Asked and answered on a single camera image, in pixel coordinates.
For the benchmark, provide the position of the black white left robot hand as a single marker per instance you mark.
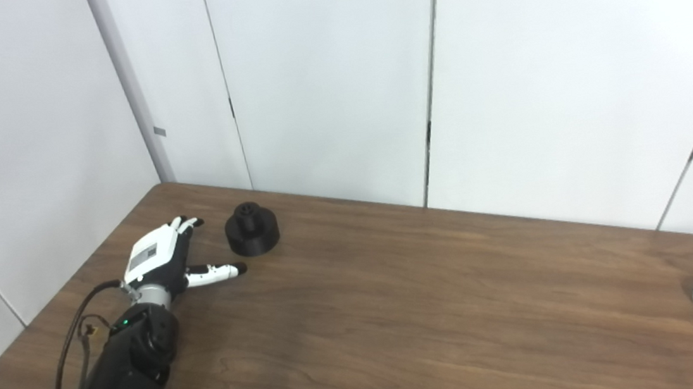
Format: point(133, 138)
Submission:
point(152, 257)

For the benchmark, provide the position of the round black stepped part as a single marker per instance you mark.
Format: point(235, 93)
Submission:
point(255, 241)

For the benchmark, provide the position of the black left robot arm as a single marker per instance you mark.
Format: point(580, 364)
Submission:
point(128, 368)

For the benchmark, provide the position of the small grey post label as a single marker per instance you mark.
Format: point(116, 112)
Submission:
point(159, 132)

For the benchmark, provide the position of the grey wall corner post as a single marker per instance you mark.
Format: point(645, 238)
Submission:
point(129, 88)

